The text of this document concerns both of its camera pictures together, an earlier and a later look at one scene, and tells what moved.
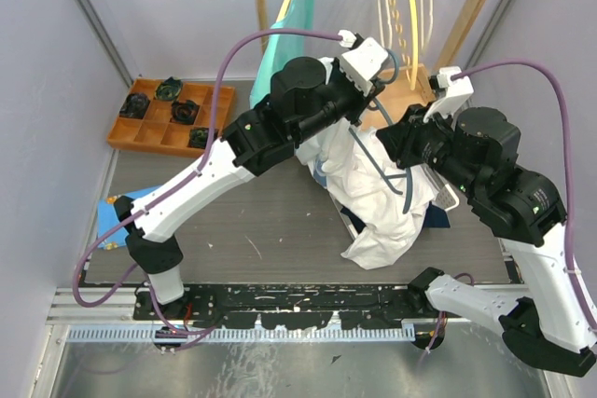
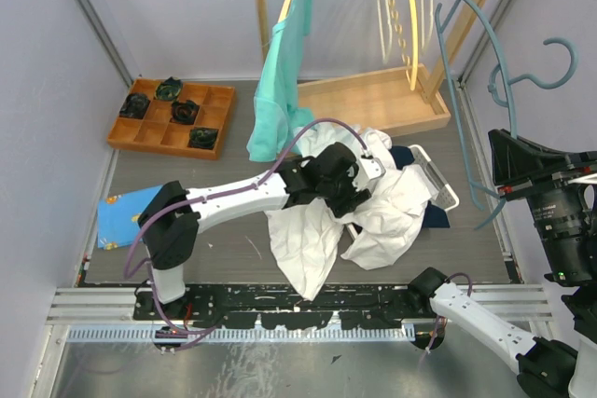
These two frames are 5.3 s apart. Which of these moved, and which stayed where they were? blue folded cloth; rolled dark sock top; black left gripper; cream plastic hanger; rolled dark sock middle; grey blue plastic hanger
Moved: black left gripper; grey blue plastic hanger
Stayed: rolled dark sock middle; rolled dark sock top; cream plastic hanger; blue folded cloth
